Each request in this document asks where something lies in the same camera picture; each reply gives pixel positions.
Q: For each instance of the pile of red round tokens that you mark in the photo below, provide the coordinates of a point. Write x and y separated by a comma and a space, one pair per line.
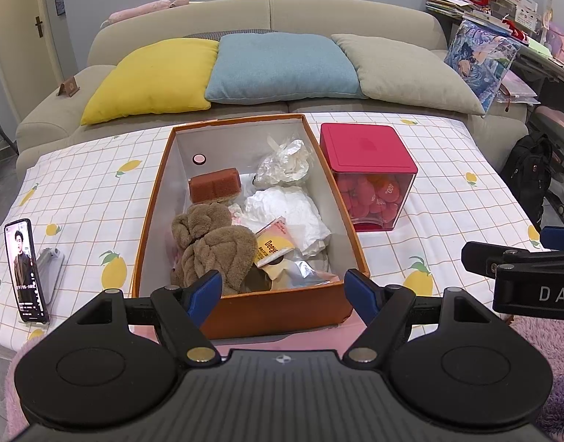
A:
369, 195

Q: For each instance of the black backpack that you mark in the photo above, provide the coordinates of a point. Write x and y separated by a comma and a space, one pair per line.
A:
528, 175

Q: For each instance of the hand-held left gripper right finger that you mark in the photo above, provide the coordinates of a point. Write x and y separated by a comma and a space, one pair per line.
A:
360, 292

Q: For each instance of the orange cardboard box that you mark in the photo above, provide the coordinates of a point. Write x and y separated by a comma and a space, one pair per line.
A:
272, 313

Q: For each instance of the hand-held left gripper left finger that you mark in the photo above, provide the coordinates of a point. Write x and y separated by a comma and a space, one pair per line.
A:
206, 292

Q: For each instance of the yellow pillow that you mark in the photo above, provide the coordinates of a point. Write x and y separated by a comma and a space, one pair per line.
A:
153, 78

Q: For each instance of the small brown stand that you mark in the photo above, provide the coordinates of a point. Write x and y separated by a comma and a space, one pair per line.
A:
69, 87

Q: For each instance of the beige sofa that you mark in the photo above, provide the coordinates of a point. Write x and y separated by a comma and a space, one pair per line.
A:
346, 16

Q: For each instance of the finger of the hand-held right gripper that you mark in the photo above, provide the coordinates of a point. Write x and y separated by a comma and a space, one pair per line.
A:
480, 258
558, 237

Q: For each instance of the room door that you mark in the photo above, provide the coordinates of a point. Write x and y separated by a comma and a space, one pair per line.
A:
19, 32

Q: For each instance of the checked lemon print tablecloth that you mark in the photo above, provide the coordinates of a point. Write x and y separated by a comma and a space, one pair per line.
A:
88, 179

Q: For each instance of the grey phone stand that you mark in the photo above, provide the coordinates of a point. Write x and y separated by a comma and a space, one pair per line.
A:
54, 267

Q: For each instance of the small pink round item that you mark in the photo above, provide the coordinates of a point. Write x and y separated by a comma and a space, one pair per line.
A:
199, 159

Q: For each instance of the pink fuzzy clothing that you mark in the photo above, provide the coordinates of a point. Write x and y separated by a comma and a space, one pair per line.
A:
549, 359

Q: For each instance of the pink and yellow snack packet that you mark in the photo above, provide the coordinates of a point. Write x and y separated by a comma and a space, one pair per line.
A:
275, 241

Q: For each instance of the brown sponge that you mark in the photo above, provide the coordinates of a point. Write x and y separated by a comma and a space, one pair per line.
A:
215, 185

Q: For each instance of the pink plush toy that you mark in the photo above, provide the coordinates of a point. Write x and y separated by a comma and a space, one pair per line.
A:
143, 9

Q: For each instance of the cluttered desk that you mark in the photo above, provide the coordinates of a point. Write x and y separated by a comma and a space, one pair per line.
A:
544, 62

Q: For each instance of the pink and white knitted piece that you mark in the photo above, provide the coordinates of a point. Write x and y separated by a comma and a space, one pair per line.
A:
236, 215

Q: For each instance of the white plastic bag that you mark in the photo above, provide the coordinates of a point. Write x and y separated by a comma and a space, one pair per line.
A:
286, 212

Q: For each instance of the grey striped cloth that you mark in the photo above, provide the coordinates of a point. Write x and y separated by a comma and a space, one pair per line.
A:
217, 34

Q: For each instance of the pink and grey chair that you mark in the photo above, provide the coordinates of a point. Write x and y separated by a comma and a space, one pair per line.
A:
558, 147

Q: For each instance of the stack of papers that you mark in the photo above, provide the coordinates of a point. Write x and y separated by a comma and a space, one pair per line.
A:
447, 4

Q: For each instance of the brown knitted plush piece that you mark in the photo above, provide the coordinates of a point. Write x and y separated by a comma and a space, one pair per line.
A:
212, 244

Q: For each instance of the blue printed pillow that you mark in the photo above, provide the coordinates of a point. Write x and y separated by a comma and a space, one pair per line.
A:
480, 55

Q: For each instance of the clear crumpled plastic wrap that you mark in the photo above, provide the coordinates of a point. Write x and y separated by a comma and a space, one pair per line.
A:
284, 161

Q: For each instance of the beige pillow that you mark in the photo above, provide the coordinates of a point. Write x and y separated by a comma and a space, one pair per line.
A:
410, 73

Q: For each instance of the red lidded clear container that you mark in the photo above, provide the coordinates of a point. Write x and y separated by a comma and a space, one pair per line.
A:
364, 147

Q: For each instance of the black smartphone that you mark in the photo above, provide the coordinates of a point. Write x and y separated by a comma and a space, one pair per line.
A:
25, 271

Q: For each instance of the silver foil packet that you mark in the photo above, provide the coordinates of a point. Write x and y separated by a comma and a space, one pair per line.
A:
305, 274

